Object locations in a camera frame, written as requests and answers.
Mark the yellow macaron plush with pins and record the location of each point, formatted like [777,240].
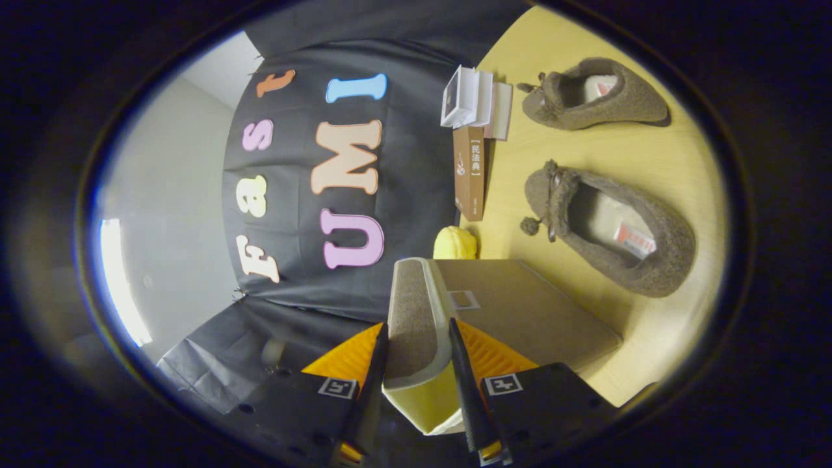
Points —
[455,244]

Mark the beige fabric storage box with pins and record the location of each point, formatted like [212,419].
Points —
[520,305]

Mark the pale pink book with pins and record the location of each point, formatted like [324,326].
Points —
[502,110]

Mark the brown book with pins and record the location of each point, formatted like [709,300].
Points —
[469,188]

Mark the black backdrop cloth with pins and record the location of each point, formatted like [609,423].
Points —
[403,195]

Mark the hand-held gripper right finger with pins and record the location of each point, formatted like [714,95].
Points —
[469,396]

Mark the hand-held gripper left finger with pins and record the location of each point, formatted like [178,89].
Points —
[376,390]

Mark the brown fuzzy slipper shoe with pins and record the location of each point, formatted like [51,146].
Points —
[669,247]
[637,104]

